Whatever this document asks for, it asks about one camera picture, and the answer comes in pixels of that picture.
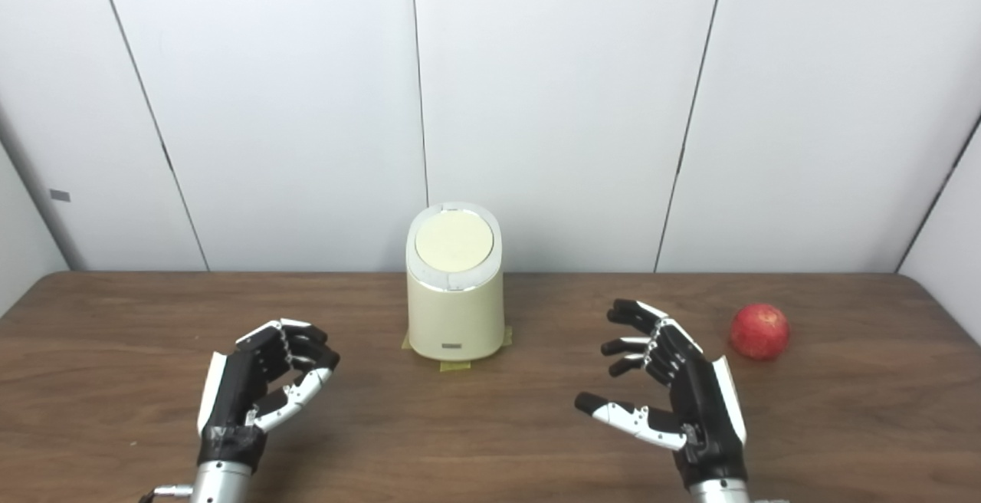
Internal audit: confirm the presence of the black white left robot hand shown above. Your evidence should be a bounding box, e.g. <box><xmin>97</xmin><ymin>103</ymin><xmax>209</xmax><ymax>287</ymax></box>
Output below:
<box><xmin>197</xmin><ymin>318</ymin><xmax>341</xmax><ymax>467</ymax></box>

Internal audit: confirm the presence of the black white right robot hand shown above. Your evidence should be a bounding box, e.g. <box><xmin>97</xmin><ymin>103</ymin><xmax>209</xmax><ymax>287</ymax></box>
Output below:
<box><xmin>575</xmin><ymin>299</ymin><xmax>748</xmax><ymax>488</ymax></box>

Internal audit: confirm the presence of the red apple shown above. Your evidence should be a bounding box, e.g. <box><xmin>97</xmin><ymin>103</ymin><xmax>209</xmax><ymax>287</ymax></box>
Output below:
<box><xmin>729</xmin><ymin>303</ymin><xmax>791</xmax><ymax>361</ymax></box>

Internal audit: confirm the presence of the cream-colored bin body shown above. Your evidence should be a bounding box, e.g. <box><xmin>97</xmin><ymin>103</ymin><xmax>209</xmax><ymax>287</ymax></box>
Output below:
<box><xmin>405</xmin><ymin>202</ymin><xmax>505</xmax><ymax>362</ymax></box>

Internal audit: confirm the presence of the cream round bin lid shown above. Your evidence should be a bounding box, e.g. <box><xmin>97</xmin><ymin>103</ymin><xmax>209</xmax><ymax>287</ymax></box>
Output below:
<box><xmin>415</xmin><ymin>211</ymin><xmax>495</xmax><ymax>273</ymax></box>

